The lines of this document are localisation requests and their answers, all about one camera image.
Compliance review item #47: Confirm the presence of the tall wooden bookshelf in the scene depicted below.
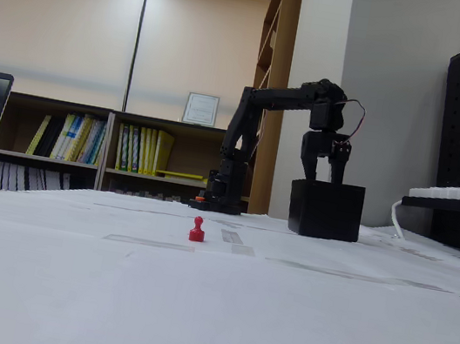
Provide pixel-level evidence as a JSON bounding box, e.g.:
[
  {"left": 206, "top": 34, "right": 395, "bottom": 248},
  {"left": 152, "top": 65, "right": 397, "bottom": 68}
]
[{"left": 231, "top": 0, "right": 304, "bottom": 217}]

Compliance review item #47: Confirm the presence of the thick yellow binder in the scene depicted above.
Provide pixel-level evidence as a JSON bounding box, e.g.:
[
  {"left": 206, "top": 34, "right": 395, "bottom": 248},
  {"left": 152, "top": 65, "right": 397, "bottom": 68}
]
[{"left": 151, "top": 129, "right": 177, "bottom": 179}]

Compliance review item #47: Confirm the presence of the white power cable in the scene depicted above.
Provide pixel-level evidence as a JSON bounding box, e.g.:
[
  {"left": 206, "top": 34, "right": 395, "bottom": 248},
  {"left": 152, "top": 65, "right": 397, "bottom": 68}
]
[{"left": 385, "top": 198, "right": 411, "bottom": 240}]

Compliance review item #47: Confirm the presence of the short clear tape piece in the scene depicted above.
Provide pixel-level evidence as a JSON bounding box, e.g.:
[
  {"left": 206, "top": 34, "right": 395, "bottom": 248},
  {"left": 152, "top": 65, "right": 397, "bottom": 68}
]
[{"left": 230, "top": 242, "right": 256, "bottom": 257}]

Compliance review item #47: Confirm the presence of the white yellow book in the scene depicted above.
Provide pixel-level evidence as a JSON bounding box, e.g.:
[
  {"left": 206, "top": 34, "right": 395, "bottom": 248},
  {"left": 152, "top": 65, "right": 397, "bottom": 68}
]
[{"left": 49, "top": 111, "right": 77, "bottom": 163}]

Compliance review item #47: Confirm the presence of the thin yellow book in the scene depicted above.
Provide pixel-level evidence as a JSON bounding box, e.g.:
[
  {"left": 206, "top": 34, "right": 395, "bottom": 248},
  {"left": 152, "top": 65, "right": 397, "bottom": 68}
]
[{"left": 24, "top": 111, "right": 53, "bottom": 159}]

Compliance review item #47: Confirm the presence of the crumpled clear tape piece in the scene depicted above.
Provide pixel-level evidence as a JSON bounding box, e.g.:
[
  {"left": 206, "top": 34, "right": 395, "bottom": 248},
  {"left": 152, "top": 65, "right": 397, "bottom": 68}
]
[{"left": 220, "top": 228, "right": 246, "bottom": 246}]

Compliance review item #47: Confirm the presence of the beige roller blind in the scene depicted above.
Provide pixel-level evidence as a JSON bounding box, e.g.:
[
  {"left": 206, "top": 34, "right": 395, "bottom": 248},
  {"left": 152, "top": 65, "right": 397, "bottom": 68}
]
[
  {"left": 126, "top": 0, "right": 272, "bottom": 134},
  {"left": 0, "top": 0, "right": 144, "bottom": 112}
]

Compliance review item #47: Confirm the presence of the yellow spined book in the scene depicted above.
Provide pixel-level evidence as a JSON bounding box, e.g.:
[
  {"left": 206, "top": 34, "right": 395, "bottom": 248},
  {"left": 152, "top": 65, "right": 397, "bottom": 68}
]
[{"left": 61, "top": 112, "right": 90, "bottom": 165}]

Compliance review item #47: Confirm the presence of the dark window post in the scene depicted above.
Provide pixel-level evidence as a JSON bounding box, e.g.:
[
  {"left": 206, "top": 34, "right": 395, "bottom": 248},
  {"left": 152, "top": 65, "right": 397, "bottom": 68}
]
[{"left": 123, "top": 0, "right": 148, "bottom": 114}]

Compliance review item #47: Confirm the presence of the flat yellow folder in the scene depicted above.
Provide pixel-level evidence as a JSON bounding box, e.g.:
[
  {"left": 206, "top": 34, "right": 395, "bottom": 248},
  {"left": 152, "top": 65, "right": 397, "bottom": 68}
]
[{"left": 153, "top": 166, "right": 210, "bottom": 185}]

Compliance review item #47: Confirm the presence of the red bead bottom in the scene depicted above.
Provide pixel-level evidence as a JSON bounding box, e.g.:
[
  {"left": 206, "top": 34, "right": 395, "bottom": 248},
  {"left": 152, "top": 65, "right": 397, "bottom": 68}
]
[{"left": 187, "top": 214, "right": 209, "bottom": 245}]

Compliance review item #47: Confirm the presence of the black book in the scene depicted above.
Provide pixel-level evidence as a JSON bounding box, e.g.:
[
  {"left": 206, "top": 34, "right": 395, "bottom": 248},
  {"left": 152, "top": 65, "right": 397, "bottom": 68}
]
[{"left": 32, "top": 113, "right": 67, "bottom": 161}]

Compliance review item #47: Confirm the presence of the red white gripper servo cable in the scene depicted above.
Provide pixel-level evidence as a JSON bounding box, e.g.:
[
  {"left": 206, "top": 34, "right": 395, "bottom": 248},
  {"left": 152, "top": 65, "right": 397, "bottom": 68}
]
[{"left": 334, "top": 97, "right": 369, "bottom": 152}]

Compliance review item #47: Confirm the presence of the grey journal stack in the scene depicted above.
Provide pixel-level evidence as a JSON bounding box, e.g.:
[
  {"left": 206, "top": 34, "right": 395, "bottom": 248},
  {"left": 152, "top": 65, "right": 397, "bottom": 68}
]
[{"left": 0, "top": 161, "right": 74, "bottom": 202}]

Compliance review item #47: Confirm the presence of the low wooden bookshelf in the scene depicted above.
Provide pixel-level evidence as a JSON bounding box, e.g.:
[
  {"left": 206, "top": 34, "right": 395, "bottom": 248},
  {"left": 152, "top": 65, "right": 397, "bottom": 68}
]
[
  {"left": 0, "top": 89, "right": 114, "bottom": 207},
  {"left": 96, "top": 109, "right": 230, "bottom": 211}
]

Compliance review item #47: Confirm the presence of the black box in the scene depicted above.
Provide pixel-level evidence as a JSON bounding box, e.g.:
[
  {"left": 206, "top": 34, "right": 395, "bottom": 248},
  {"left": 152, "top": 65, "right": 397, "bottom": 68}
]
[{"left": 282, "top": 175, "right": 368, "bottom": 246}]

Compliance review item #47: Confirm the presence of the arm servo cable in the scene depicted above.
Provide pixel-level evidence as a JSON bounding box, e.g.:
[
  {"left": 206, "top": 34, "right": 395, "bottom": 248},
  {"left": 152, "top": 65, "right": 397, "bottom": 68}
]
[{"left": 248, "top": 106, "right": 269, "bottom": 167}]

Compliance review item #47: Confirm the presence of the white paper table cover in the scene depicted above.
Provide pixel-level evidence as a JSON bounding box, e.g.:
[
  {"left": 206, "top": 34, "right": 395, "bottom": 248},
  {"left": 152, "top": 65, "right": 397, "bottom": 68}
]
[{"left": 0, "top": 171, "right": 460, "bottom": 344}]

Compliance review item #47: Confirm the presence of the black shelf rail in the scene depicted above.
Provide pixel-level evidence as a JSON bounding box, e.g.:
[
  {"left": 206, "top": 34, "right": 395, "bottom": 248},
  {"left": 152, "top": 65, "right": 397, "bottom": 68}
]
[{"left": 400, "top": 185, "right": 460, "bottom": 216}]

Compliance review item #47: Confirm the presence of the yellow labelled binder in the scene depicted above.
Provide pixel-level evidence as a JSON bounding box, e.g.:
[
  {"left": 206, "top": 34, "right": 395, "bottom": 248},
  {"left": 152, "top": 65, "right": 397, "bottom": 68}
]
[
  {"left": 132, "top": 126, "right": 150, "bottom": 175},
  {"left": 139, "top": 127, "right": 155, "bottom": 176},
  {"left": 112, "top": 123, "right": 131, "bottom": 172},
  {"left": 145, "top": 128, "right": 161, "bottom": 177},
  {"left": 122, "top": 125, "right": 141, "bottom": 173}
]

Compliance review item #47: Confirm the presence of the framed white certificate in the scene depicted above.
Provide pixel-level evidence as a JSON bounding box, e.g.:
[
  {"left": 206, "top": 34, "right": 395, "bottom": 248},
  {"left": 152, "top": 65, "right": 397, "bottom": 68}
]
[{"left": 181, "top": 91, "right": 221, "bottom": 129}]

